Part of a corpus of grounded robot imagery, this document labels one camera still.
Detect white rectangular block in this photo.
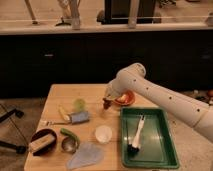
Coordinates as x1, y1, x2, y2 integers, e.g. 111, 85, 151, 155
29, 134, 55, 153

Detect white handled black brush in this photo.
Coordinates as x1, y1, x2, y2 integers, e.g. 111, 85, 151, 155
127, 115, 145, 155

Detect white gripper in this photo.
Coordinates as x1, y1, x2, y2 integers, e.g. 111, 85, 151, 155
104, 81, 122, 100

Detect green pepper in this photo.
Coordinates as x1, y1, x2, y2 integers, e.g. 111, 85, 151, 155
60, 128, 80, 148

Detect light green small cup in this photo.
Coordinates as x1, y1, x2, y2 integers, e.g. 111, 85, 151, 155
73, 99, 85, 112

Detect pale round food item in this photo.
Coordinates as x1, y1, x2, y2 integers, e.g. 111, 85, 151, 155
117, 94, 128, 102

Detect black office chair base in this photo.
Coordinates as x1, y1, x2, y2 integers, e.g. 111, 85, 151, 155
0, 103, 28, 155

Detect orange bowl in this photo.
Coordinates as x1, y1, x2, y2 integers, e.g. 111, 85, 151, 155
114, 91, 135, 106

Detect white paper cup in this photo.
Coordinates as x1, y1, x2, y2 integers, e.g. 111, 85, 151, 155
95, 125, 112, 144

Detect dark round bowl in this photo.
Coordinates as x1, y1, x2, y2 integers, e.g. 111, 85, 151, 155
29, 129, 57, 156

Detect dark red grapes bunch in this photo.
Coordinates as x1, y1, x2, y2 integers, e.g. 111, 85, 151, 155
103, 99, 112, 110

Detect small metal bowl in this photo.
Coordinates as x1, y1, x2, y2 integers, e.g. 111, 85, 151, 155
61, 137, 77, 154

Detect metal fork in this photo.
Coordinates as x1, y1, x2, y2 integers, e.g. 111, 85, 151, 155
41, 121, 71, 126

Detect green plastic tray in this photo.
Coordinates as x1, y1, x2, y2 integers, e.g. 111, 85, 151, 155
120, 107, 179, 169

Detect blue grey sponge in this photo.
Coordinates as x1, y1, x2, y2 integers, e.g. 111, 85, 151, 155
70, 112, 89, 124

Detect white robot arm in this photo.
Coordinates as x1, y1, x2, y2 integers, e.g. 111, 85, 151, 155
104, 63, 213, 143

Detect cluttered items at right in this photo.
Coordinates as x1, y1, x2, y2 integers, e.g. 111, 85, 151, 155
193, 89, 213, 106

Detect yellow banana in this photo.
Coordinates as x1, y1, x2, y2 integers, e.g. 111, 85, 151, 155
58, 106, 70, 122

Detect light blue cloth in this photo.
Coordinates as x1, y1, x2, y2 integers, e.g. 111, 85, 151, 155
66, 142, 104, 170

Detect wooden table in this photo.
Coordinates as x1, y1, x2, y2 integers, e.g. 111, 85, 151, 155
23, 83, 174, 171

